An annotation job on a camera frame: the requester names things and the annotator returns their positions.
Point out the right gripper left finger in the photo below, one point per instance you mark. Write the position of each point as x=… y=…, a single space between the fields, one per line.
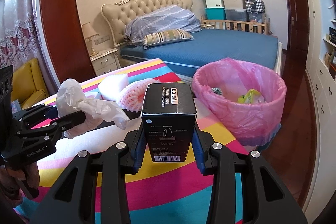
x=72 y=198

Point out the wooden crib rail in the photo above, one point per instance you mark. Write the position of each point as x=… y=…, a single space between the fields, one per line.
x=233 y=25

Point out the beige tufted headboard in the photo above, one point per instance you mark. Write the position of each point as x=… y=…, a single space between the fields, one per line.
x=119 y=14

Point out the white plastic bag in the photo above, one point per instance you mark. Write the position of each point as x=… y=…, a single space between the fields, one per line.
x=70 y=98

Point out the red-brown wooden pillar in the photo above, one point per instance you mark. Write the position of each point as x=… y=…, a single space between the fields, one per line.
x=65 y=41

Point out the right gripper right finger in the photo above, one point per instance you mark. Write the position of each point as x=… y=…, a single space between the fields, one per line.
x=246 y=189

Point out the pink-lined trash bin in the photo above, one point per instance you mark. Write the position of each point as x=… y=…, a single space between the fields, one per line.
x=251 y=125

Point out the cream nightstand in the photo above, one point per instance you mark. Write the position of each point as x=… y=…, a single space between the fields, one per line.
x=105 y=61

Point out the pink foam fruit net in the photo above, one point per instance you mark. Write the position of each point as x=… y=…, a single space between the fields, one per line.
x=131 y=97

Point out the grey striped duvet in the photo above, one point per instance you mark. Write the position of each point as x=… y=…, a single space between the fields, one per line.
x=163 y=19

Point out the houndstooth black white bag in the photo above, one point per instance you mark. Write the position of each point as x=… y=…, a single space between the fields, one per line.
x=255 y=6

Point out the white foam block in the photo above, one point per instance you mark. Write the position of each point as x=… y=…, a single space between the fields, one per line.
x=111 y=86

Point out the pink floral curtain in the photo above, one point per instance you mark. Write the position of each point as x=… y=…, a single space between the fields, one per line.
x=20 y=40

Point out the white storage box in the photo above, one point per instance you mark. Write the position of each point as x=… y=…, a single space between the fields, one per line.
x=214 y=3

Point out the table lamp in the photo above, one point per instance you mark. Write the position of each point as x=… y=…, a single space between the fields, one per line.
x=89 y=36

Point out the grey clear storage bin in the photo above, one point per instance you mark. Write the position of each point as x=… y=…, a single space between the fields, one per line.
x=236 y=15

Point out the teal storage bin lower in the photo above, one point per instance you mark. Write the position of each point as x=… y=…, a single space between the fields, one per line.
x=215 y=13

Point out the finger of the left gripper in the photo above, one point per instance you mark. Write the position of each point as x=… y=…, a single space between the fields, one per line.
x=37 y=113
x=57 y=127

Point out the striped yellow pillow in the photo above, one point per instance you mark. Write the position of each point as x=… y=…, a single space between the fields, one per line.
x=166 y=37

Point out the left hand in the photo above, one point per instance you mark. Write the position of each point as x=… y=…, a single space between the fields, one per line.
x=10 y=189

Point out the dark wooden door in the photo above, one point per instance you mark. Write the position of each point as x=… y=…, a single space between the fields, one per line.
x=298 y=26

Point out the blue bed mattress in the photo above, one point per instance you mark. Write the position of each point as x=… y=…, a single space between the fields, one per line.
x=207 y=46

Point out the beige storage box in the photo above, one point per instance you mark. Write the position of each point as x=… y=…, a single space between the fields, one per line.
x=234 y=4

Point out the green snack wrapper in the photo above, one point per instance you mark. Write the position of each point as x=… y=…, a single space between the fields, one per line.
x=252 y=97

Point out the yellow armchair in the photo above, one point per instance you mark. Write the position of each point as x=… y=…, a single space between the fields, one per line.
x=29 y=86

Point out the black DORMI carton box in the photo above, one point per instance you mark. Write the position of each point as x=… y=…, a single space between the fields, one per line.
x=168 y=117

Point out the white wardrobe shelving unit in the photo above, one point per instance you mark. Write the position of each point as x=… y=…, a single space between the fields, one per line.
x=322 y=83

